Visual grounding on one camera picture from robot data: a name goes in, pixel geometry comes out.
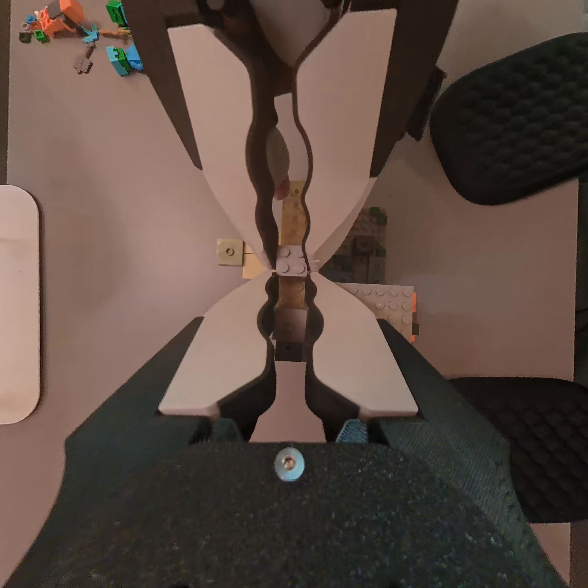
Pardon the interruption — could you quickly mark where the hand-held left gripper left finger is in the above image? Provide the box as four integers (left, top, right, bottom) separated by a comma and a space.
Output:
158, 271, 278, 441

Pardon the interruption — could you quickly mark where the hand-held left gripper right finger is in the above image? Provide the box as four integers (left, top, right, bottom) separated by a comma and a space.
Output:
304, 271, 420, 442

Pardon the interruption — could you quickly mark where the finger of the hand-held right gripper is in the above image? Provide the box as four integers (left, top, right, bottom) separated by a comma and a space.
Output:
294, 8, 398, 272
168, 24, 281, 272

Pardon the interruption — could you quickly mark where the pale grey studded toy plate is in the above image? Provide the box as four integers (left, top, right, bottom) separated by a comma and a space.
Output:
277, 246, 307, 277

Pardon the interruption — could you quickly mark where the grey desk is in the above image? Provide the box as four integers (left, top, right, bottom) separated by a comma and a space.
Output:
0, 0, 579, 588

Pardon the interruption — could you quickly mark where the heap of colourful toy pieces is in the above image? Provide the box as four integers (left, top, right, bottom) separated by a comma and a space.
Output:
18, 0, 145, 78

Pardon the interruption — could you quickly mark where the toy brick building model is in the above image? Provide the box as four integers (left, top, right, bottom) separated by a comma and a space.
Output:
216, 180, 420, 364

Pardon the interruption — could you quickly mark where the white rounded board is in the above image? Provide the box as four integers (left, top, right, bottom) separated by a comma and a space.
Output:
0, 185, 42, 425

